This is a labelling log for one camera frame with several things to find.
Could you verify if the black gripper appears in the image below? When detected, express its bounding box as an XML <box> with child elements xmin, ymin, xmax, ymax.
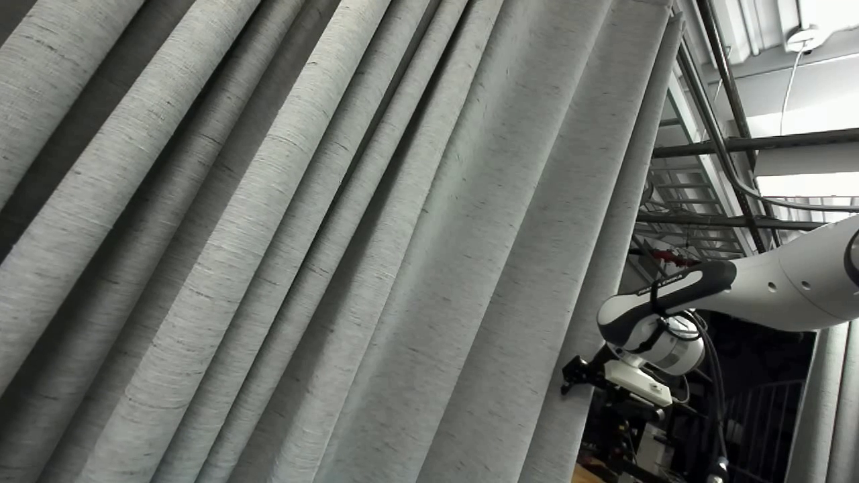
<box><xmin>562</xmin><ymin>351</ymin><xmax>673</xmax><ymax>447</ymax></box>

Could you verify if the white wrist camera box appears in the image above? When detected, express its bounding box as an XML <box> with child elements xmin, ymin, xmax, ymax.
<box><xmin>605</xmin><ymin>359</ymin><xmax>673</xmax><ymax>409</ymax></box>

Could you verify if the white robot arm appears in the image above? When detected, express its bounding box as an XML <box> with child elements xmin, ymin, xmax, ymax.
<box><xmin>562</xmin><ymin>217</ymin><xmax>859</xmax><ymax>415</ymax></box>

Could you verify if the grey fabric curtain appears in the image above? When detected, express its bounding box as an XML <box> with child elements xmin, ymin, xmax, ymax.
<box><xmin>0</xmin><ymin>0</ymin><xmax>683</xmax><ymax>483</ymax></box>

